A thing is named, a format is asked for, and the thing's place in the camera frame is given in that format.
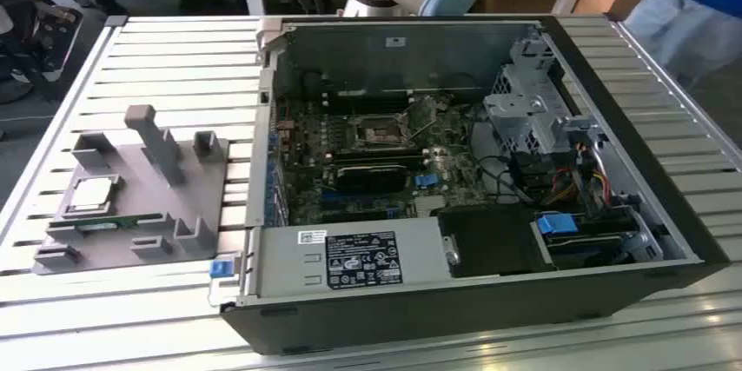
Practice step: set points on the blue case latch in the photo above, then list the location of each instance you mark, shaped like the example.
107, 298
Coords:
223, 268

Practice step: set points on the black PC case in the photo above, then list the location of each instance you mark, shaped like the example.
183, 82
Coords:
406, 323

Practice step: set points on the hard disk in blue carrier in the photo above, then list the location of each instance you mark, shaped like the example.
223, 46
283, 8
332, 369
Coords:
558, 224

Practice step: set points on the black graphics card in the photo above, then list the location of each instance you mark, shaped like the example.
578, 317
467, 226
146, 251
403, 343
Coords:
371, 177

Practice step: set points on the black RAM stick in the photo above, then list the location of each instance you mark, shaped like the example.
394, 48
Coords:
379, 162

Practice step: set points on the green motherboard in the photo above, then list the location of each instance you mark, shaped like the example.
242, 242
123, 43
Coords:
453, 171

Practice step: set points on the CPU with silver lid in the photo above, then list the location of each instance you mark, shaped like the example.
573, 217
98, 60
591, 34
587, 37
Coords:
92, 194

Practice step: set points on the silver power supply with label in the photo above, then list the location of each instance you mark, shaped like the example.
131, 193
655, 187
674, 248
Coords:
290, 266

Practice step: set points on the blue motherboard connector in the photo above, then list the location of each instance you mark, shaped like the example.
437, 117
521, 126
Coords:
425, 181

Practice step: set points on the silver metal drive cage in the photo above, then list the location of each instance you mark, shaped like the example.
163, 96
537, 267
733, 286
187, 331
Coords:
522, 114

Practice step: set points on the thin metal locking lever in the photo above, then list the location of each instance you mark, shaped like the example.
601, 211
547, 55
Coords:
425, 130

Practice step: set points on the green RAM stick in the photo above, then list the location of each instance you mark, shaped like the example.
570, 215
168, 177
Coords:
99, 224

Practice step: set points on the CPU socket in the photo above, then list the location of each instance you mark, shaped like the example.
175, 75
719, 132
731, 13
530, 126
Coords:
379, 132

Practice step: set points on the grey parts rack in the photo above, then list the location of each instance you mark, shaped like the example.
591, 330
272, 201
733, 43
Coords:
139, 197

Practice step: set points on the silver chipset heatsink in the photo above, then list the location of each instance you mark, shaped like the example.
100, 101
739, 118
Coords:
429, 206

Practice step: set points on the black plastic shroud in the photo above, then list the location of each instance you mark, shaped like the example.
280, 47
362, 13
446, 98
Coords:
493, 240

